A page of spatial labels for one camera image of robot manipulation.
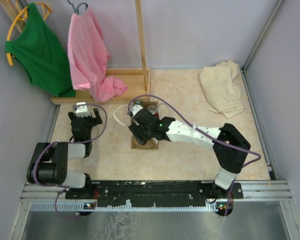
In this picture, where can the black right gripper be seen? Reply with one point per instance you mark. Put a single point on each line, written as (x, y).
(136, 129)

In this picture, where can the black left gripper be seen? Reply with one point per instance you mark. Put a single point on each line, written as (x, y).
(98, 120)

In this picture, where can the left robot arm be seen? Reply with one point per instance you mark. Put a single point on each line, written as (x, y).
(49, 163)

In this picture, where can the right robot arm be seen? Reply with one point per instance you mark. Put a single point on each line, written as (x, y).
(228, 144)

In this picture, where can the red Coca-Cola can rear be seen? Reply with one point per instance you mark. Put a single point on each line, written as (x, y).
(153, 109)

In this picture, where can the wooden clothes rack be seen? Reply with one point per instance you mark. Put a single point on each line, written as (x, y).
(138, 80)

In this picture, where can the pink t-shirt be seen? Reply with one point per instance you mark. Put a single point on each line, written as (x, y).
(88, 58)

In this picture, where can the green tank top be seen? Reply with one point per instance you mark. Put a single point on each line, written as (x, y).
(41, 54)

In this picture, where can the beige crumpled cloth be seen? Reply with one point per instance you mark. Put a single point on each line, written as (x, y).
(219, 89)

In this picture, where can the grey clothes hanger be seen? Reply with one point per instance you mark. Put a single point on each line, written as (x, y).
(76, 9)

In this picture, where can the yellow clothes hanger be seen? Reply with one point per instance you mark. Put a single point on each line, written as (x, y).
(22, 17)

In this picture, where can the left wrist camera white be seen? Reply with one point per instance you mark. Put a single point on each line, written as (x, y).
(81, 109)

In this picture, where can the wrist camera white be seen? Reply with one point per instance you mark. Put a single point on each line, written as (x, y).
(81, 109)
(134, 109)

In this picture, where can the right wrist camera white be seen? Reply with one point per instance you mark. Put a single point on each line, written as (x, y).
(134, 109)

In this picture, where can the white rope bag handle left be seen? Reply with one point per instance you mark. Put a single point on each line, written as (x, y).
(121, 116)

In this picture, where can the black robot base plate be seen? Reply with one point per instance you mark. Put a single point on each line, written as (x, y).
(145, 194)

